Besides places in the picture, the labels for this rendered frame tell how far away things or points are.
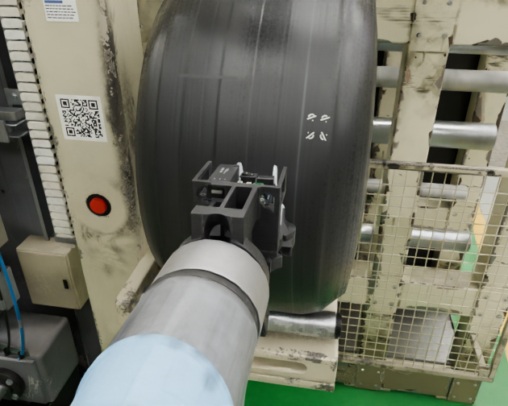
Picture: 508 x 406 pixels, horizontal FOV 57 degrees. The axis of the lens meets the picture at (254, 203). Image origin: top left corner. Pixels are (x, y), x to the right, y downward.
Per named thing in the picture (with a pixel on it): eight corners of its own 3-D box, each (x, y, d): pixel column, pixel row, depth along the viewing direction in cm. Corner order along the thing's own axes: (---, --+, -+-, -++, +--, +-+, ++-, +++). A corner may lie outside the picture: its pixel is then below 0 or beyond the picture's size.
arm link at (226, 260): (259, 377, 30) (136, 359, 31) (268, 331, 34) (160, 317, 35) (262, 275, 27) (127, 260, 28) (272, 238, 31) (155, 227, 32)
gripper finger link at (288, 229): (299, 209, 47) (290, 250, 39) (298, 222, 48) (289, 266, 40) (253, 205, 48) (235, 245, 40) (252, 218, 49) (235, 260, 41)
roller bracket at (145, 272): (121, 343, 82) (113, 301, 77) (188, 223, 116) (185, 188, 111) (139, 346, 81) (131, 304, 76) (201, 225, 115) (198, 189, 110)
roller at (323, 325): (147, 283, 85) (149, 303, 87) (137, 300, 81) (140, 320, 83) (342, 307, 80) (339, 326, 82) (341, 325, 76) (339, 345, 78)
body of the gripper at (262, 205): (291, 164, 41) (273, 222, 30) (286, 250, 44) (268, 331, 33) (206, 158, 42) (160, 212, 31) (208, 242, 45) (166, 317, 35)
